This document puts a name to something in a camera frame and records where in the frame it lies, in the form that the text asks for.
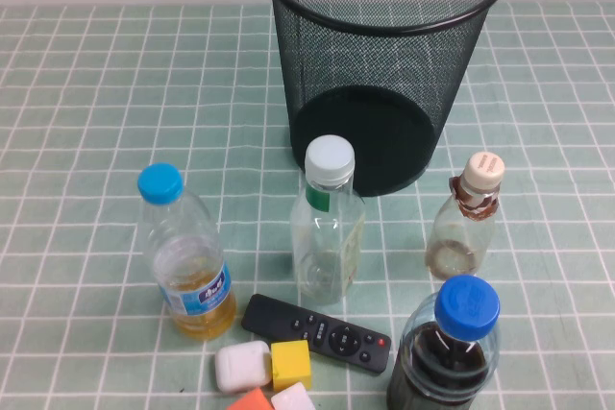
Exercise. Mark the yellow cube block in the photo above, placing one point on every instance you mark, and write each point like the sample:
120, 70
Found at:
290, 362

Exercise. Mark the dark liquid bottle blue cap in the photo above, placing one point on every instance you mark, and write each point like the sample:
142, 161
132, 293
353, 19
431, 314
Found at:
466, 304

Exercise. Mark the light-blue cap bottle yellow liquid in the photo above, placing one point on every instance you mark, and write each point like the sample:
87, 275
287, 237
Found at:
192, 285

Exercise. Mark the orange block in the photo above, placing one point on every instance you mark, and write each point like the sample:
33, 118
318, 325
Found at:
252, 401

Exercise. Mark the white block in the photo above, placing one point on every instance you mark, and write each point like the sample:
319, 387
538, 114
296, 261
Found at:
293, 399

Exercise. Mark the white earbud case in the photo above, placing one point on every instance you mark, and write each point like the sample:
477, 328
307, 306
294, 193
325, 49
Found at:
240, 366

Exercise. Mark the clear bottle white cap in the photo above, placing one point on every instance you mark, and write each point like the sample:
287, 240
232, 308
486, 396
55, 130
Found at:
327, 155

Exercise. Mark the small bottle beige cap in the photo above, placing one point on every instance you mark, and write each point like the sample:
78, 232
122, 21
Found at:
483, 170

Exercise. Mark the black remote control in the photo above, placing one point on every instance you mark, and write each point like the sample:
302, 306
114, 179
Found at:
274, 316

